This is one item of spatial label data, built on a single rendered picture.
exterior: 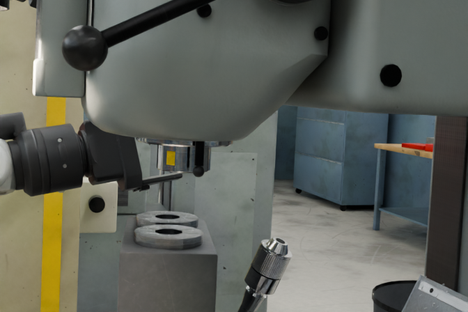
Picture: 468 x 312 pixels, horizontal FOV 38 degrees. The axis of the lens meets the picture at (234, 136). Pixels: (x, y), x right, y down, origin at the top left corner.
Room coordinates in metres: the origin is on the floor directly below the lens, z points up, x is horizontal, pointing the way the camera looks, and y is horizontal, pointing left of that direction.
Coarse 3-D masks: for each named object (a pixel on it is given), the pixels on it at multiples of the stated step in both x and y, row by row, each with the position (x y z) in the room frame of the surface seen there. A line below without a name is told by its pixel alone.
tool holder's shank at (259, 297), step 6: (246, 288) 0.93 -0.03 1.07; (246, 294) 0.92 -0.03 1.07; (252, 294) 0.92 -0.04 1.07; (258, 294) 0.92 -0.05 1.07; (246, 300) 0.92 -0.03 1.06; (252, 300) 0.92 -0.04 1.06; (258, 300) 0.92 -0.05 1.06; (240, 306) 0.93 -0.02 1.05; (246, 306) 0.92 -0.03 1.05; (252, 306) 0.92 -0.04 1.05; (258, 306) 0.93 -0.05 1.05
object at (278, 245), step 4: (272, 240) 0.91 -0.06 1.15; (276, 240) 0.91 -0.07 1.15; (280, 240) 0.92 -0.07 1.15; (284, 240) 0.92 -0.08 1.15; (268, 244) 0.91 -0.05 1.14; (272, 244) 0.91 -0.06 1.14; (276, 244) 0.91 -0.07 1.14; (280, 244) 0.91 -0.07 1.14; (284, 244) 0.91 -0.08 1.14; (272, 248) 0.91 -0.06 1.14; (276, 248) 0.90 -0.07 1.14; (280, 248) 0.91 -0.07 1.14; (284, 248) 0.91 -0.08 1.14; (276, 252) 0.90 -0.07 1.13; (280, 252) 0.90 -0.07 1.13; (284, 252) 0.91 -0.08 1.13
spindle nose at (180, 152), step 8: (160, 152) 0.58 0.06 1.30; (176, 152) 0.57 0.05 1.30; (184, 152) 0.57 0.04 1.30; (192, 152) 0.57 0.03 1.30; (208, 152) 0.58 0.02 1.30; (160, 160) 0.58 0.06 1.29; (176, 160) 0.57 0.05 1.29; (184, 160) 0.57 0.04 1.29; (192, 160) 0.57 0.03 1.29; (208, 160) 0.59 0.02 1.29; (160, 168) 0.58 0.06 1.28; (168, 168) 0.57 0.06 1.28; (176, 168) 0.57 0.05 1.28; (184, 168) 0.57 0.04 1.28; (192, 168) 0.57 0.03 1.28; (208, 168) 0.59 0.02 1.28
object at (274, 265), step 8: (264, 240) 0.93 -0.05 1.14; (264, 248) 0.91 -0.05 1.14; (256, 256) 0.92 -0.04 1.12; (264, 256) 0.90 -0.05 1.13; (272, 256) 0.90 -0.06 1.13; (280, 256) 0.90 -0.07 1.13; (288, 256) 0.91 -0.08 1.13; (256, 264) 0.91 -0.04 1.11; (264, 264) 0.90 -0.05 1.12; (272, 264) 0.90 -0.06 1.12; (280, 264) 0.90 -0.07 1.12; (248, 272) 0.92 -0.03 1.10; (256, 272) 0.91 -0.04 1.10; (264, 272) 0.90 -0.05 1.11; (272, 272) 0.90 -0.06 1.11; (280, 272) 0.91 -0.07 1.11; (256, 280) 0.91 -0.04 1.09; (264, 280) 0.90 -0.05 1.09; (272, 280) 0.91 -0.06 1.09; (280, 280) 0.92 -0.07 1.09; (272, 288) 0.91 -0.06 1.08
